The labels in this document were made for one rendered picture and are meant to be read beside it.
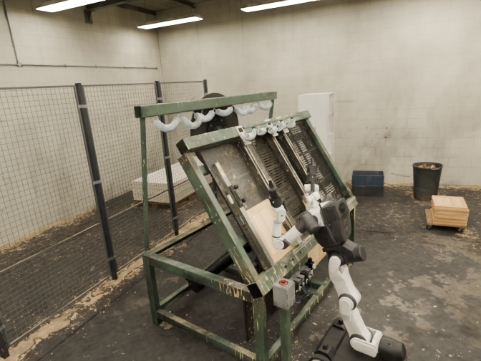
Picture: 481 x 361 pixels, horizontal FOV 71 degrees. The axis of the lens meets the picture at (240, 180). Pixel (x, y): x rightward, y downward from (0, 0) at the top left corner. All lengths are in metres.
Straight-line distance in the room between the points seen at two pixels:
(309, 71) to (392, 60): 1.70
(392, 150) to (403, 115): 0.75
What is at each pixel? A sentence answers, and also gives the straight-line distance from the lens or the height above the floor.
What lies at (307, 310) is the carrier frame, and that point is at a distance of 3.56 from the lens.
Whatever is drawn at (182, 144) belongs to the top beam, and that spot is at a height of 1.90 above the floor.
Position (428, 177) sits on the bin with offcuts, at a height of 0.47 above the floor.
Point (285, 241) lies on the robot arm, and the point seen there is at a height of 1.17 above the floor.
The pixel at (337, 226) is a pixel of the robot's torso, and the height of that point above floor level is 1.26.
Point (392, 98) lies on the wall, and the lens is 7.93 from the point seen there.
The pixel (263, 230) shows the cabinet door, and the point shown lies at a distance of 2.88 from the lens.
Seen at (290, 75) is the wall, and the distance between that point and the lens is 8.25.
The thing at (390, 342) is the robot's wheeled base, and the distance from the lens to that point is 3.07.
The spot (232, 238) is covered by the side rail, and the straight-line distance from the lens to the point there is 2.56.
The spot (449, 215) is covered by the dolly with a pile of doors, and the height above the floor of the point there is 0.27.
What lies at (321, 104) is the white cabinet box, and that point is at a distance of 6.67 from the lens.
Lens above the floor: 2.30
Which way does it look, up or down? 16 degrees down
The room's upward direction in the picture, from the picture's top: 4 degrees counter-clockwise
